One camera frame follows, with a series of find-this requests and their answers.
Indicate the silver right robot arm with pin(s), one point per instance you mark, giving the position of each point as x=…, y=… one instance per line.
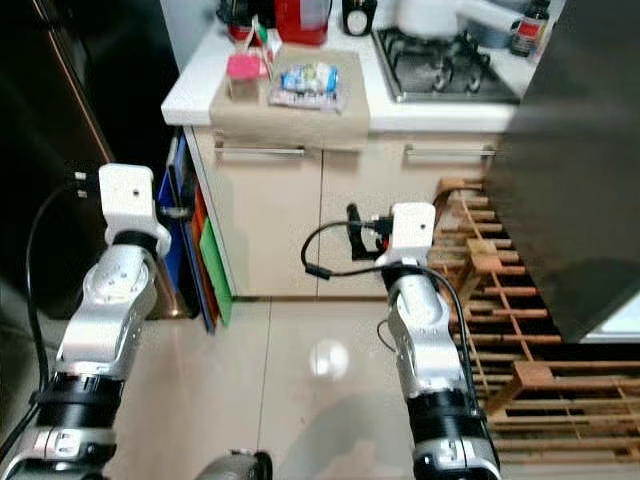
x=425, y=340

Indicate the tall black fridge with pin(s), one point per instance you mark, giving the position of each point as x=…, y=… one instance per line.
x=60, y=120

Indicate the green board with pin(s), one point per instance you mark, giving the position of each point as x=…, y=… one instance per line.
x=216, y=275

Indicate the red green white carton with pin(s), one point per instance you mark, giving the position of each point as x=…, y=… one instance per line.
x=263, y=40

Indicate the steel gas stove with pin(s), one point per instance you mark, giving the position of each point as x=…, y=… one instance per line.
x=445, y=75

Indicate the wooden wine rack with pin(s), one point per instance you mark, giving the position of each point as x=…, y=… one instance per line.
x=560, y=400

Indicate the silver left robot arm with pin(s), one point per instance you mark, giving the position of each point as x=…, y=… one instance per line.
x=105, y=300

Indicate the small grey fridge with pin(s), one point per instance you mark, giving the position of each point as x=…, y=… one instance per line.
x=580, y=170

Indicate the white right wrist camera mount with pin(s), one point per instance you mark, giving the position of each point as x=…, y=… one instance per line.
x=410, y=230

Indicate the beige counter mat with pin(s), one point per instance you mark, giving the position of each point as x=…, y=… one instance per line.
x=290, y=125

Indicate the dark sauce bottle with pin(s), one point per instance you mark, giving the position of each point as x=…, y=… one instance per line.
x=528, y=28

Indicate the beige kitchen cabinet white counter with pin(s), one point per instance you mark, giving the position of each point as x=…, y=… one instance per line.
x=280, y=230

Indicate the black white speaker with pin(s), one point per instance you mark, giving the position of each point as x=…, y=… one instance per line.
x=359, y=17

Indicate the black counter appliance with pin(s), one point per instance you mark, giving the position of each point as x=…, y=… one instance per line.
x=240, y=10

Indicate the clear container pink lid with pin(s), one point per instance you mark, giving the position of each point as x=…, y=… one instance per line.
x=244, y=68

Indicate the red board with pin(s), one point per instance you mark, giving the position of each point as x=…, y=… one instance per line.
x=198, y=215

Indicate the white pot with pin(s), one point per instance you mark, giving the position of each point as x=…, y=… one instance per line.
x=428, y=15

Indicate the red kettle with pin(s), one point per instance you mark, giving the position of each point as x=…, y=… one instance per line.
x=302, y=20

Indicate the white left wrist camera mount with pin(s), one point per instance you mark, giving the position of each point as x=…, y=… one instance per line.
x=125, y=195

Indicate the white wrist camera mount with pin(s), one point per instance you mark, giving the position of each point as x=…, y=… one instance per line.
x=410, y=230
x=125, y=195

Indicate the blue board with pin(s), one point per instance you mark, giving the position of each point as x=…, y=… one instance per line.
x=175, y=240

